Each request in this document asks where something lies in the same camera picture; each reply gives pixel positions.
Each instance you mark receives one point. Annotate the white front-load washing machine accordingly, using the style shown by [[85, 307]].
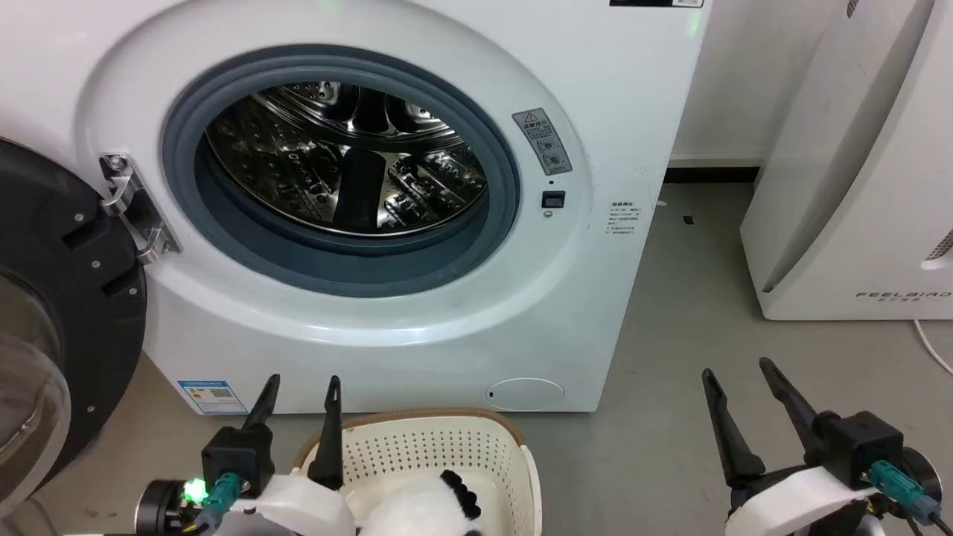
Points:
[[610, 298]]

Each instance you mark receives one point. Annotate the blue energy label sticker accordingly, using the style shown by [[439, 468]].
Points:
[[212, 397]]

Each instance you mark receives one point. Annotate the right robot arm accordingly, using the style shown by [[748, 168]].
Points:
[[923, 476]]

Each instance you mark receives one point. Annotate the stainless steel washing machine drum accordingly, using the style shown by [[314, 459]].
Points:
[[298, 164]]

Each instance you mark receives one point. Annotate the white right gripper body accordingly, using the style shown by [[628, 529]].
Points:
[[789, 502]]

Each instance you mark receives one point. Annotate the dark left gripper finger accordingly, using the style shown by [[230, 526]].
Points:
[[263, 408], [330, 447]]

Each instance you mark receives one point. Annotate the grey warning sticker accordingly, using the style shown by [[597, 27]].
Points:
[[543, 141]]

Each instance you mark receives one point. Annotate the black washing machine door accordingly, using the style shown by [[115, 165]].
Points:
[[82, 313]]

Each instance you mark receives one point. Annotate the grey rubber door gasket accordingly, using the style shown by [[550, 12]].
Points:
[[357, 264]]

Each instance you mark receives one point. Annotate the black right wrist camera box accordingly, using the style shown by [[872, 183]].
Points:
[[856, 447]]

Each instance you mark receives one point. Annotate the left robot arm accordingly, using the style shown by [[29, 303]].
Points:
[[160, 506]]

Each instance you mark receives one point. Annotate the oval white filter cover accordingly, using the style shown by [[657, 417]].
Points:
[[525, 394]]

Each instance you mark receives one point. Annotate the silver metal door hinge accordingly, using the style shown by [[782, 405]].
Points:
[[134, 212]]

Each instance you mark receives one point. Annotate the white black plush toy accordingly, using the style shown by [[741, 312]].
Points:
[[417, 514]]

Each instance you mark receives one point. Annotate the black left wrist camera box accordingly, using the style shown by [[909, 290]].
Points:
[[238, 458]]

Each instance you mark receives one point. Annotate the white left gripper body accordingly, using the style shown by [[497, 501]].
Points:
[[298, 510]]

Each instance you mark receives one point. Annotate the white air purifier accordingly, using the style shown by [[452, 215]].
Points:
[[841, 223]]

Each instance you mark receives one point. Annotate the cream perforated laundry basket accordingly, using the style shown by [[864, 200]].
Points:
[[417, 447]]

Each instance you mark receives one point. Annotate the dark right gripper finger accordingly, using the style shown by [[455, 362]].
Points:
[[733, 439], [789, 402]]

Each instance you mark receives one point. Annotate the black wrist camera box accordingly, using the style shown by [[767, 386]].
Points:
[[238, 458], [856, 447]]

